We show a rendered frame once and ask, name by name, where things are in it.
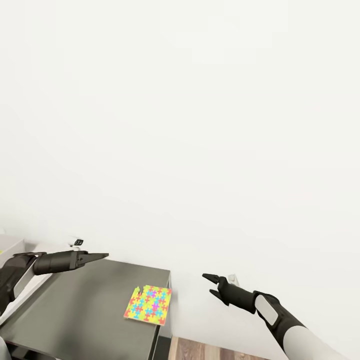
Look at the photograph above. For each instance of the desk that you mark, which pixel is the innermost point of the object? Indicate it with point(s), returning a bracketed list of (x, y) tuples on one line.
[(79, 314)]

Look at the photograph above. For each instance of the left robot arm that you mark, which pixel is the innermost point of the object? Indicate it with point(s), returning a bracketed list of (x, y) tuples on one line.
[(20, 269)]

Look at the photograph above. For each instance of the jigsaw puzzle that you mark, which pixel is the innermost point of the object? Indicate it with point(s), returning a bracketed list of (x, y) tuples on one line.
[(151, 306)]

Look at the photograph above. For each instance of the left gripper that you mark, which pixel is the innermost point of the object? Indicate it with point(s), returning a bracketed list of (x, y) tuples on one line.
[(70, 260)]

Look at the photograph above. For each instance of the toy box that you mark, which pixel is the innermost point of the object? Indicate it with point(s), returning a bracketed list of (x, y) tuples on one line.
[(10, 245)]

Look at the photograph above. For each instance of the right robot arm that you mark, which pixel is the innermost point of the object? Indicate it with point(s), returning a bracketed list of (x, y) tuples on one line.
[(296, 340)]

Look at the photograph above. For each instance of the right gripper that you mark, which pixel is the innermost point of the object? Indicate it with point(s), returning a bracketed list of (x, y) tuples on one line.
[(227, 292)]

